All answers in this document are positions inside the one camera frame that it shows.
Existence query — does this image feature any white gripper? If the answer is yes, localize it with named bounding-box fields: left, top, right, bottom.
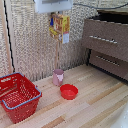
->
left=34, top=0, right=74, bottom=27

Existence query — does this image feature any yellow red cereal bar box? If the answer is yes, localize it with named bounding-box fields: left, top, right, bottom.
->
left=48, top=12, right=71, bottom=45

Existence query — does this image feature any brown drawer cabinet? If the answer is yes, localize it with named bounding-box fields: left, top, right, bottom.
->
left=80, top=9, right=128, bottom=81

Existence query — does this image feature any pink plastic cup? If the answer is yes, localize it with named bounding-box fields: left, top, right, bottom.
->
left=52, top=68, right=65, bottom=88

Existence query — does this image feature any red plastic bowl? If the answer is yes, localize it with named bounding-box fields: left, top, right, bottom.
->
left=59, top=83, right=79, bottom=101

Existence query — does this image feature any red shopping basket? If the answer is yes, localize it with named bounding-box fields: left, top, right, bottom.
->
left=0, top=72, right=44, bottom=125

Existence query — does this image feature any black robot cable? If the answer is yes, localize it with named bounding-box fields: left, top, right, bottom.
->
left=72, top=2, right=128, bottom=11

